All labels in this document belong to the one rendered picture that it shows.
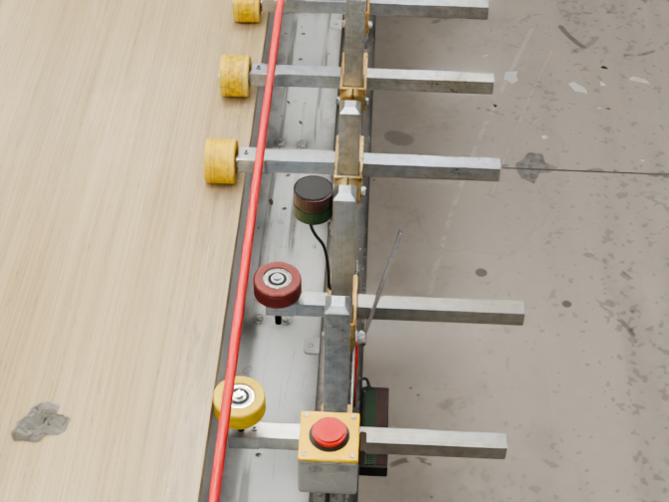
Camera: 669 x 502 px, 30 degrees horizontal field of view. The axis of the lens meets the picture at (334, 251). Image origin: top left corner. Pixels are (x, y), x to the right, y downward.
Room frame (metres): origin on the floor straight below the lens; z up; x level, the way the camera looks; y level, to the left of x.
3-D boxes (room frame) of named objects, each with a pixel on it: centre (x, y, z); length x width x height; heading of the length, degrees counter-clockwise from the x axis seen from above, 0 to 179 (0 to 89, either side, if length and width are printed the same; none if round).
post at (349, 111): (1.64, -0.02, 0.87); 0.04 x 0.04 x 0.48; 88
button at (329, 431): (0.88, 0.00, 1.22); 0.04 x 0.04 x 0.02
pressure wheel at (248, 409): (1.18, 0.14, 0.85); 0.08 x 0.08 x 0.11
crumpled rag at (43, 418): (1.13, 0.43, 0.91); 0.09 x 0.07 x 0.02; 117
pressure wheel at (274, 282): (1.43, 0.09, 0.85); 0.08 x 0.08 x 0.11
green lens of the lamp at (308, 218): (1.39, 0.03, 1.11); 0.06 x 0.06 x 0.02
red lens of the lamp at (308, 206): (1.39, 0.03, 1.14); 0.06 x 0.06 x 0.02
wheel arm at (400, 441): (1.18, -0.06, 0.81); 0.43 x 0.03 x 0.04; 88
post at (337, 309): (1.14, -0.01, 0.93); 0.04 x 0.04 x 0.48; 88
